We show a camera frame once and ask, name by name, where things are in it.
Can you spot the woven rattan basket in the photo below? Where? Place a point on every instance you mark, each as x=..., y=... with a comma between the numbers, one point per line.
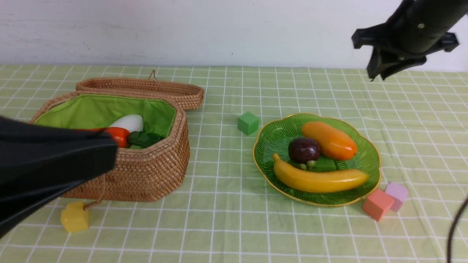
x=140, y=175

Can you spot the dark purple mangosteen toy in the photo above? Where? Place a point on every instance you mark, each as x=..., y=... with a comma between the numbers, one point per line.
x=304, y=152

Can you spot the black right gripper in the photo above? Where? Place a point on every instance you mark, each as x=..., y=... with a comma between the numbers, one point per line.
x=417, y=28

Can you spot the white radish toy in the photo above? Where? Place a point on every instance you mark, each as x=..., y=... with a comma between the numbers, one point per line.
x=131, y=123

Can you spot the yellow banana toy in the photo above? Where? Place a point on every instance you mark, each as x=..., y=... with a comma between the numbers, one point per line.
x=317, y=182

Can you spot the green leaf-shaped glass plate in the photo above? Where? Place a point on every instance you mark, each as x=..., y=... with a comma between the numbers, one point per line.
x=275, y=136

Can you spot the woven rattan basket lid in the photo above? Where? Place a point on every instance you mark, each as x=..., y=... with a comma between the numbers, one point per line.
x=185, y=96

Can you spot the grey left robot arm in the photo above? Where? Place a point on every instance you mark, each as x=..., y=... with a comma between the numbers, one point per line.
x=40, y=163

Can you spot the yellow foam block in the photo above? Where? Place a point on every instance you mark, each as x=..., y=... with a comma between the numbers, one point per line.
x=75, y=217

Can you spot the green foam cube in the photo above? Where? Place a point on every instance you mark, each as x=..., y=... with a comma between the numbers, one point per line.
x=248, y=123

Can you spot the salmon foam cube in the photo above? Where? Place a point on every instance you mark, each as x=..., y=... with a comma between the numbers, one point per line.
x=377, y=204

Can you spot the pink foam cube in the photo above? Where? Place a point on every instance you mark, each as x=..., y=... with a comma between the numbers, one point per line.
x=399, y=194

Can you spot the orange mango toy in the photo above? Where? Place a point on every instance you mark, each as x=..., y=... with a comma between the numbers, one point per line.
x=334, y=143

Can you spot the green checkered tablecloth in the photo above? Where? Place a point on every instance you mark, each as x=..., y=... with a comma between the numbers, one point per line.
x=225, y=212

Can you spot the orange carrot toy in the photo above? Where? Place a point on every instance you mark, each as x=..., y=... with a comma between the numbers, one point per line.
x=124, y=139

